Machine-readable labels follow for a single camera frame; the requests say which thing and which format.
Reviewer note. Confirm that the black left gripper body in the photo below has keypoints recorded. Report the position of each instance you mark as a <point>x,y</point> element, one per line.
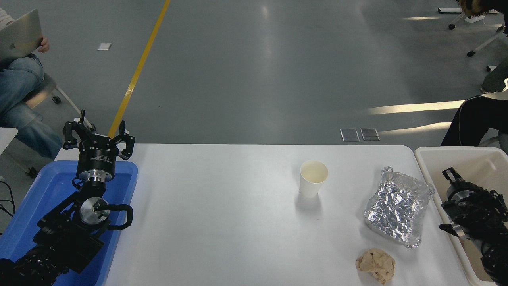
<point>97,157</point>

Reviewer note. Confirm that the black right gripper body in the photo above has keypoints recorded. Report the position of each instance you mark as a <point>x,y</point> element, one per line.
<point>466,186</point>

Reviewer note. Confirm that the white paper cup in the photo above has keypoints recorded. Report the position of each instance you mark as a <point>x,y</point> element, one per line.
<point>310,186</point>

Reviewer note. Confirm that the person's hand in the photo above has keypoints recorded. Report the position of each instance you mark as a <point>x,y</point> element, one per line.
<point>44,44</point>

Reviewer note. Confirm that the large pale bin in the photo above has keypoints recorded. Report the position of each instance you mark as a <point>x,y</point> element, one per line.
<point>432,167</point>

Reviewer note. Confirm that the beige chair with castors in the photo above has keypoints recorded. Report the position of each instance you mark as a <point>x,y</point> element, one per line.
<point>43,89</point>

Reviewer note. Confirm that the blue plastic tray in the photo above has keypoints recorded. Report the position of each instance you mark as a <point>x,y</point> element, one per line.
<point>43,190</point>

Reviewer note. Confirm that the crumpled foil tray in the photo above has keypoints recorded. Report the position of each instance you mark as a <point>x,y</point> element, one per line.
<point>397,206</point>

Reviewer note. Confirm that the small white side table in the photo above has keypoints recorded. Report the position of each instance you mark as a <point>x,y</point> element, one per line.
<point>7,139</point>

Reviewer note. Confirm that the white paper scrap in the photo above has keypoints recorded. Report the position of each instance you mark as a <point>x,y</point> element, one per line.
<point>104,46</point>

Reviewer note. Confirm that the silver laptop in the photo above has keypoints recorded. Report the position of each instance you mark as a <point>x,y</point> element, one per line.
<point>18,37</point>

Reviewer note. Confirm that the white stand foot bar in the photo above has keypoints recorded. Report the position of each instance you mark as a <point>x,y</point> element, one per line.
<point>491,68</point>

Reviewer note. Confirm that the crumpled tan paper ball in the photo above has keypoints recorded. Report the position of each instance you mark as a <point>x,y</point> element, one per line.
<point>376,265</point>

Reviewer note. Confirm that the brown furry dark object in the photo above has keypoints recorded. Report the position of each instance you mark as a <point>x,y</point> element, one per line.
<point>474,7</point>

